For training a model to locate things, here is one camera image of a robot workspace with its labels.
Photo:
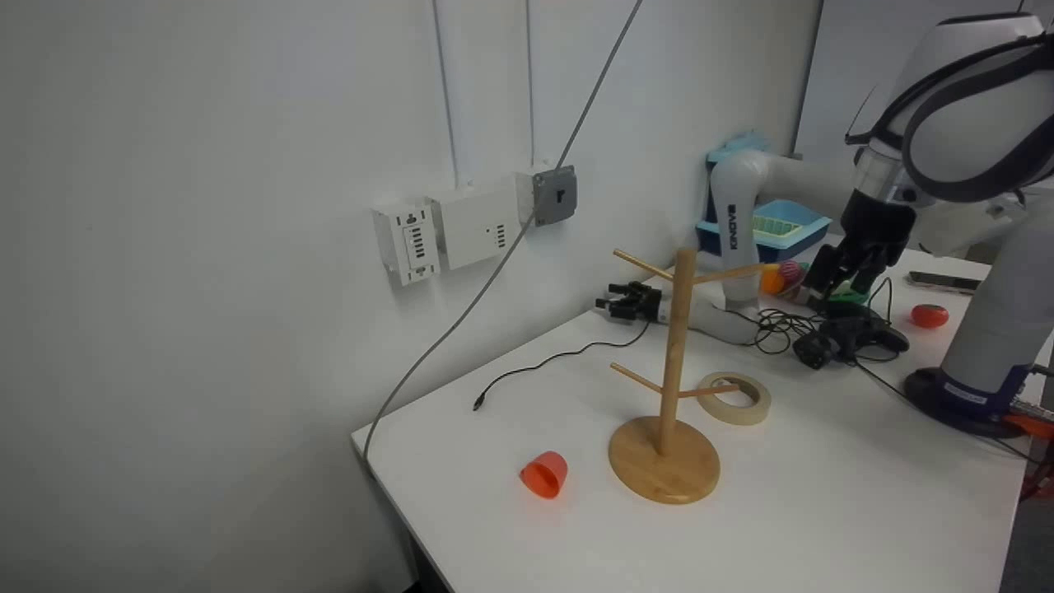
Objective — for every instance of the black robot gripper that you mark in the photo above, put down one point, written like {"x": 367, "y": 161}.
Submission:
{"x": 877, "y": 231}

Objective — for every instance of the beige masking tape roll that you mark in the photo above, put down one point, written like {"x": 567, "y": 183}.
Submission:
{"x": 740, "y": 421}

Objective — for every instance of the white idle robot arm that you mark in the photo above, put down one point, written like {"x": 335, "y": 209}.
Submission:
{"x": 757, "y": 183}

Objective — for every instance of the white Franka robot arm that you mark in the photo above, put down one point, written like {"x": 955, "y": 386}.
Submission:
{"x": 975, "y": 121}

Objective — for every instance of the blue idle arm base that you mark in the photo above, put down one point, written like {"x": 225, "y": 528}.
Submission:
{"x": 966, "y": 401}

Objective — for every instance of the green toy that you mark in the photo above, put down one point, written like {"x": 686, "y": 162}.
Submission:
{"x": 850, "y": 294}

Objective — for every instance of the pink toy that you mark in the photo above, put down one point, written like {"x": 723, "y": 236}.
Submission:
{"x": 791, "y": 272}

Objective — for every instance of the orange toy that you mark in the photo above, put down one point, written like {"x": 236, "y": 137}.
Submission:
{"x": 775, "y": 283}

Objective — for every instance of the stacked blue white boxes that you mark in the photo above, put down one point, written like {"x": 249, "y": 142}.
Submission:
{"x": 791, "y": 225}

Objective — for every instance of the black power adapter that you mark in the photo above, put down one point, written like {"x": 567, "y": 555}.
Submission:
{"x": 813, "y": 352}

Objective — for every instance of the red plastic bowl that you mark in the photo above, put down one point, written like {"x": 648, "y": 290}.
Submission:
{"x": 929, "y": 317}

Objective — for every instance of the flat black device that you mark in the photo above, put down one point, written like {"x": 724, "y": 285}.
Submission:
{"x": 944, "y": 283}

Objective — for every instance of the wooden mug tree stand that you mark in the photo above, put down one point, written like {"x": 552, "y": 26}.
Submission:
{"x": 664, "y": 462}

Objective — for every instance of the orange plastic cup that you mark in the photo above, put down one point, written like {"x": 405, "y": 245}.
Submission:
{"x": 543, "y": 475}

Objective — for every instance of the grey wall junction box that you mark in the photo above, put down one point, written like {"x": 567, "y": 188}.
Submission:
{"x": 553, "y": 197}

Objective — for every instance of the large white wall box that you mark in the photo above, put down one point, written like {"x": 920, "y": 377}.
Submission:
{"x": 479, "y": 225}

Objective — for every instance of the white wall conduit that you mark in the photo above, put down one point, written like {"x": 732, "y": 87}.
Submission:
{"x": 530, "y": 77}
{"x": 444, "y": 87}

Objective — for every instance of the small labelled white wall box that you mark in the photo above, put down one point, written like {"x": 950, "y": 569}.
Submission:
{"x": 413, "y": 245}

